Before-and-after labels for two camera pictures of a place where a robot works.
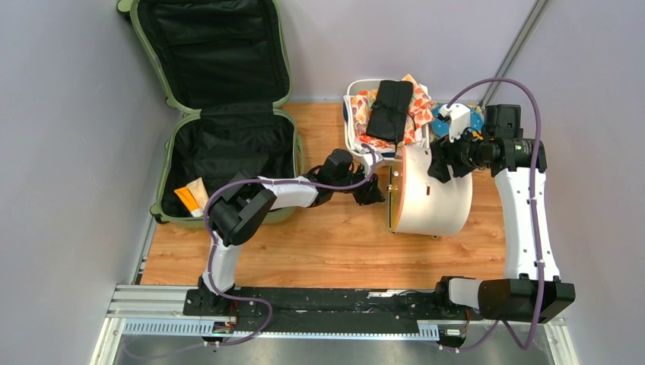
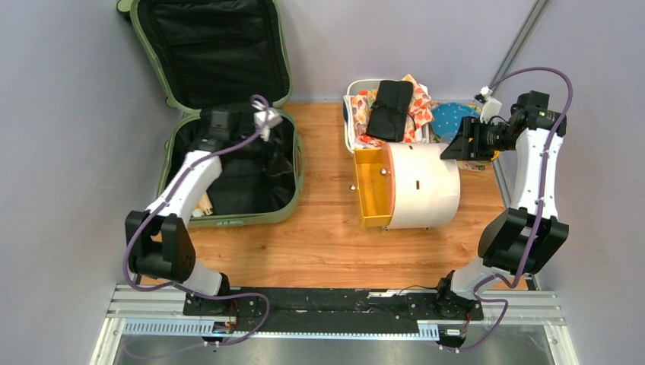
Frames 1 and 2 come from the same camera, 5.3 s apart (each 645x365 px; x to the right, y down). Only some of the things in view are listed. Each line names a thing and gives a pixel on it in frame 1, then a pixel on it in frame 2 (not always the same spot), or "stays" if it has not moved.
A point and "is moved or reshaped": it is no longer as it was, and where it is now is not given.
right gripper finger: [438, 166] → [464, 147]
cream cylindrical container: [429, 206] is moved or reshaped
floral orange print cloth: [420, 113] stays
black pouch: [389, 112] stays
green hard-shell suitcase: [226, 63] stays
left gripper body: [354, 189] → [266, 163]
